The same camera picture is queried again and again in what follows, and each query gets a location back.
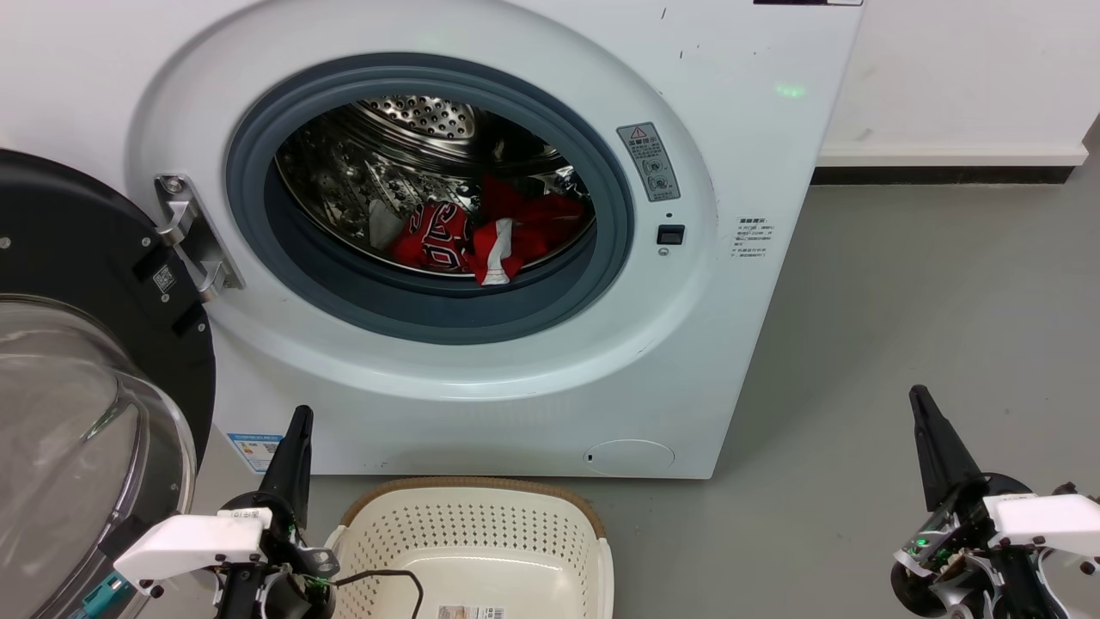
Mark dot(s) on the black-rimmed glass washer door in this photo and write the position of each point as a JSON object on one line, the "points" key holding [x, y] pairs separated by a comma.
{"points": [[69, 249]]}

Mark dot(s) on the round white filter cover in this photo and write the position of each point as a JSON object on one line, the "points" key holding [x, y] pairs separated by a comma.
{"points": [[629, 457]]}

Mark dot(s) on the silver metal door hinge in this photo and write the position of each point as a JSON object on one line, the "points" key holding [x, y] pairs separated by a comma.
{"points": [[194, 241]]}

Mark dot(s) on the red and white garment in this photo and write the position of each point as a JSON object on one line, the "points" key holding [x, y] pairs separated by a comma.
{"points": [[516, 223]]}

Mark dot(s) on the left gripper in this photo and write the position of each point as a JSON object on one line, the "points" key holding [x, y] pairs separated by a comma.
{"points": [[284, 585]]}

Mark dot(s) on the grey rubber door gasket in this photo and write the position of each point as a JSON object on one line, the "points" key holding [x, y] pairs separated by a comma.
{"points": [[430, 320]]}

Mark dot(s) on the stainless steel washing machine drum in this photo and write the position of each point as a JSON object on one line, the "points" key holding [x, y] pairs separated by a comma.
{"points": [[361, 172]]}

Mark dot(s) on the grey warning sticker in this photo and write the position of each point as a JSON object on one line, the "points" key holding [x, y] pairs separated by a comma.
{"points": [[649, 162]]}

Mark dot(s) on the black door latch socket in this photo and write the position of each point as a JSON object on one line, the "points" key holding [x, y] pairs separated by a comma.
{"points": [[671, 235]]}

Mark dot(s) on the white printed label sticker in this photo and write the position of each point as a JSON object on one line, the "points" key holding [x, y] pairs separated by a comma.
{"points": [[471, 613]]}

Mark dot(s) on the cream perforated laundry basket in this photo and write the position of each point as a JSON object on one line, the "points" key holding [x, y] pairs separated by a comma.
{"points": [[481, 533]]}

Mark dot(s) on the white and black baseboard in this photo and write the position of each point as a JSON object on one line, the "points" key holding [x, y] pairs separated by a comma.
{"points": [[945, 163]]}

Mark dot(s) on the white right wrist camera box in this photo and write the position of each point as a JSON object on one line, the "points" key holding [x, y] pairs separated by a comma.
{"points": [[1044, 520]]}

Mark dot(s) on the QR code sticker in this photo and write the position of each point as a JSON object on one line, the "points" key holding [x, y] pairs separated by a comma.
{"points": [[164, 278]]}

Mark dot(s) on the white front-load washing machine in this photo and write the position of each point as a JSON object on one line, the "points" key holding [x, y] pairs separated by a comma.
{"points": [[730, 344]]}

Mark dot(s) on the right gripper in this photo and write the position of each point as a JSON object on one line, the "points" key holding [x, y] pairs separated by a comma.
{"points": [[962, 550]]}

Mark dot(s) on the blue energy label sticker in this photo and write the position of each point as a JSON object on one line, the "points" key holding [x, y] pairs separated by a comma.
{"points": [[255, 451]]}

